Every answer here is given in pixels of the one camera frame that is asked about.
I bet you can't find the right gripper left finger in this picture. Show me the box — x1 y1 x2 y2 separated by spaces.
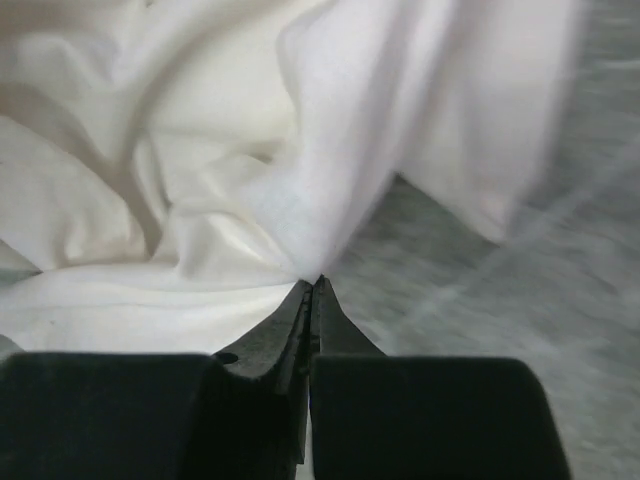
1 283 311 479

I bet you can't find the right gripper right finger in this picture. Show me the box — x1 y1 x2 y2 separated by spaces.
310 279 571 479

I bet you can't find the cream white t-shirt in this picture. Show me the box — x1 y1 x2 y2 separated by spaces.
1 1 585 353

